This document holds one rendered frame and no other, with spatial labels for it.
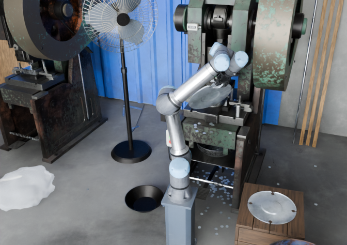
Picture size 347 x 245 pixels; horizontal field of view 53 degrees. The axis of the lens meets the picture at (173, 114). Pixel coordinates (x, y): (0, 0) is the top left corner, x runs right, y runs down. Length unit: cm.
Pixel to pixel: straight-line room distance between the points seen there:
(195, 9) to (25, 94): 173
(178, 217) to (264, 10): 127
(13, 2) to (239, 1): 156
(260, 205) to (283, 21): 110
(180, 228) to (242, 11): 137
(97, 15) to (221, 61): 134
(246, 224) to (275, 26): 112
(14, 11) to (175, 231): 186
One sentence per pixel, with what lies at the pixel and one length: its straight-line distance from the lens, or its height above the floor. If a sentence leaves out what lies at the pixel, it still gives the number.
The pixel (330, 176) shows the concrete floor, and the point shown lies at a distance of 328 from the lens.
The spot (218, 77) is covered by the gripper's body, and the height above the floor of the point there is 113.
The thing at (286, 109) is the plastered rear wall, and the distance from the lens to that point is 382.
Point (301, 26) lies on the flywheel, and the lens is 228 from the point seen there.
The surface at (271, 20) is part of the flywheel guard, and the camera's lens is 195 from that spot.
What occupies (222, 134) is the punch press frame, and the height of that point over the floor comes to 60.
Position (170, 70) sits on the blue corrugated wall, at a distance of 392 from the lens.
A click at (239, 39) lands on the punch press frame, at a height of 125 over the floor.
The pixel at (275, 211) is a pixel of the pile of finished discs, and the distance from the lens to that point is 226.
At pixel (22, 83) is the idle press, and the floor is 68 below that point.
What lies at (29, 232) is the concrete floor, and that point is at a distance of 279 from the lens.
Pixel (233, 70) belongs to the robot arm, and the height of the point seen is 121.
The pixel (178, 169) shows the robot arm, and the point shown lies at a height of 67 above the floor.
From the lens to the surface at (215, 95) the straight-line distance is 223.
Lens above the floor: 185
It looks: 27 degrees down
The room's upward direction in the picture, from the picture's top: 1 degrees counter-clockwise
